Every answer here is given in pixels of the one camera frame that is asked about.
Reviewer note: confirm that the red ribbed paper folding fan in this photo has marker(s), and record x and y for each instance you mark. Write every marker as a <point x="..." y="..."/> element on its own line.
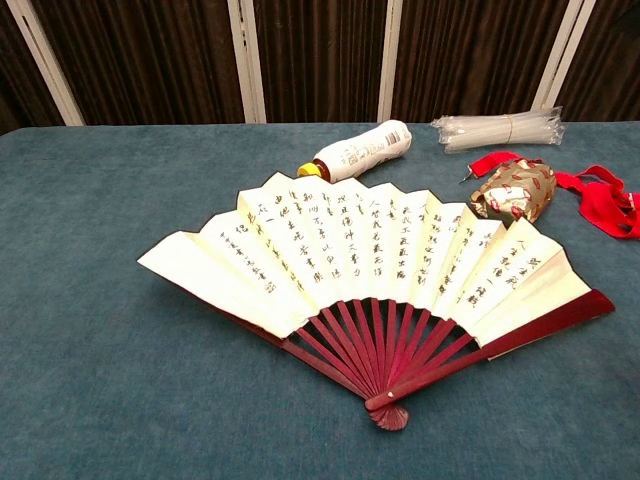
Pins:
<point x="350" y="250"/>

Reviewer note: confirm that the white bottle with yellow cap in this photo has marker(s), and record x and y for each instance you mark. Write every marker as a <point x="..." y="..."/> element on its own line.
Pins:
<point x="370" y="147"/>

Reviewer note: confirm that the gold foil wrapped package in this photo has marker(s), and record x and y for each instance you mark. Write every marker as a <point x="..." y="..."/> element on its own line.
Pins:
<point x="520" y="190"/>

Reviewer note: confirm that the bundle of clear wrapped straws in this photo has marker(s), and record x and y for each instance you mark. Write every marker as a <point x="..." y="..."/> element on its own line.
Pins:
<point x="495" y="131"/>

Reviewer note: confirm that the brown pleated curtain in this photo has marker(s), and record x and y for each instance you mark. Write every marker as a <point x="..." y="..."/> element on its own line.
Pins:
<point x="150" y="60"/>

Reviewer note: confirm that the blue velvet tablecloth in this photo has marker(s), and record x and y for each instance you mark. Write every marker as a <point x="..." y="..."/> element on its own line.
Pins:
<point x="100" y="375"/>

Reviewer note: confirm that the white screen frame post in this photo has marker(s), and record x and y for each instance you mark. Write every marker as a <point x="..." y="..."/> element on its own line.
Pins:
<point x="248" y="65"/>
<point x="47" y="65"/>
<point x="562" y="55"/>
<point x="390" y="60"/>

